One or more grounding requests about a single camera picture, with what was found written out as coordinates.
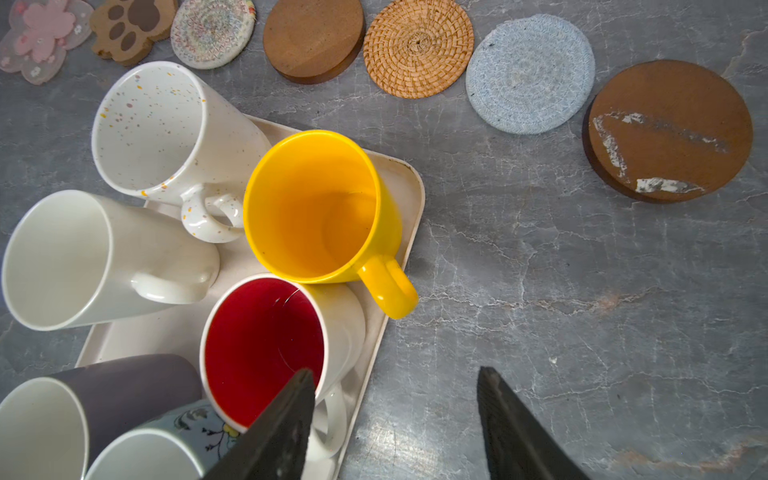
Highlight glossy amber round coaster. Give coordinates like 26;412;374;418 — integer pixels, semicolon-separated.
582;60;754;204

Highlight plain white mug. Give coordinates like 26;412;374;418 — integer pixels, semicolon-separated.
2;190;220;331

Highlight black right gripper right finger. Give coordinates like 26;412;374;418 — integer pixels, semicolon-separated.
477;366;587;479

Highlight dark wooden round coaster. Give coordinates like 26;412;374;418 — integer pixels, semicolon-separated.
263;0;365;84

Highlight pink flower shaped coaster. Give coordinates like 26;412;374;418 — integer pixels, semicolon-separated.
1;0;94;85

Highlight grey blue woven coaster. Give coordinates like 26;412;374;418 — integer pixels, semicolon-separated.
465;14;596;135

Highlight white mug purple handle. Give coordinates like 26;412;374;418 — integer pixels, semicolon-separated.
1;354;202;479

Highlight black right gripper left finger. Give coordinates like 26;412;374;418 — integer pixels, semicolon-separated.
205;369;315;479

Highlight colourful woven round coaster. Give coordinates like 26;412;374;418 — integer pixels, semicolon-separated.
170;0;256;70

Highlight speckled white mug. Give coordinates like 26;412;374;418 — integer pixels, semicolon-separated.
91;61;271;243

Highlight white mug blue handle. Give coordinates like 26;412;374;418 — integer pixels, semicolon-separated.
86;400;240;479

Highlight brown paw shaped coaster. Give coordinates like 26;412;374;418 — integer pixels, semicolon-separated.
89;0;178;67

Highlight white mug red inside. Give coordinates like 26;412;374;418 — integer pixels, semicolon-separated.
199;273;366;461

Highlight yellow mug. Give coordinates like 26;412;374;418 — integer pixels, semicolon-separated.
244;130;419;319

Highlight beige serving tray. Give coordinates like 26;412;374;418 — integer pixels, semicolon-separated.
74;113;427;480

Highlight woven rattan round coaster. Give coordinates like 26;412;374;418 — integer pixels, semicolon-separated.
363;0;474;99

